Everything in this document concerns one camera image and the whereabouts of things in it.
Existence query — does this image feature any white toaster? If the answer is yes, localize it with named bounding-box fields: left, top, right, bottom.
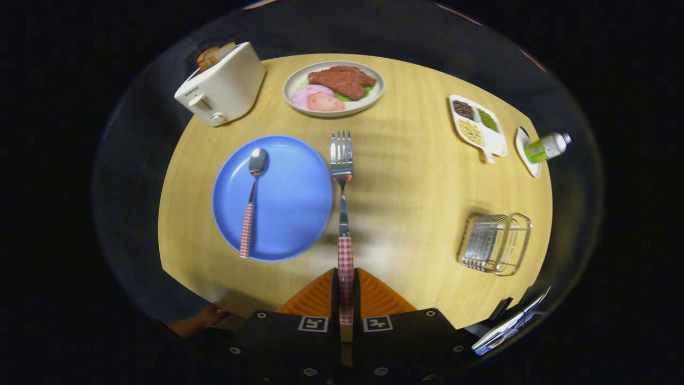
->
left=174, top=42, right=267, bottom=127

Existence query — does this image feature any white divided bean dish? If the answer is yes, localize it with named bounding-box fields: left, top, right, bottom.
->
left=449, top=95, right=508, bottom=164

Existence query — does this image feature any pink ham slice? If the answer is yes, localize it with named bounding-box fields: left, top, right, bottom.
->
left=291, top=84, right=335, bottom=110

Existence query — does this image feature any spoon with red checked handle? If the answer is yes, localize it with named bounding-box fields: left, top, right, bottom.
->
left=239, top=147, right=269, bottom=259

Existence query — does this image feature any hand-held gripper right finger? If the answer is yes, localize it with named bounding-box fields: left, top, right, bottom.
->
left=353, top=267, right=471, bottom=385

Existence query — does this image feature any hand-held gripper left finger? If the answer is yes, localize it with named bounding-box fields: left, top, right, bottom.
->
left=227, top=267, right=343, bottom=385

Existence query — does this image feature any green label bottle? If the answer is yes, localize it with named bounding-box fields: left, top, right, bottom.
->
left=524, top=132, right=572, bottom=164

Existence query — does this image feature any small white saucer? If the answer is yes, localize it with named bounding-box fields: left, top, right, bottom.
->
left=515, top=127, right=542, bottom=179

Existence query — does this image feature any green lettuce leaf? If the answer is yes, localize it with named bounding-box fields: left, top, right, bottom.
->
left=334, top=86, right=373, bottom=102

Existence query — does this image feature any white oval food plate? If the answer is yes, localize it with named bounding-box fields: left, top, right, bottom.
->
left=282, top=60, right=386, bottom=118

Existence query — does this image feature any red ham slice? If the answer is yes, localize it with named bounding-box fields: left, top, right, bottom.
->
left=307, top=92, right=346, bottom=112

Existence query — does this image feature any fork with red checked handle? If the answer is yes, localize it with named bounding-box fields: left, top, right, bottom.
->
left=330, top=130, right=355, bottom=325

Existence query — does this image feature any brown meat slab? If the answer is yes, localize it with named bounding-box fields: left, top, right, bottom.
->
left=308, top=65, right=377, bottom=101

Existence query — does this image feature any blue round plate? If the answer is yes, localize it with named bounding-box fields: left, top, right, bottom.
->
left=212, top=135, right=335, bottom=263

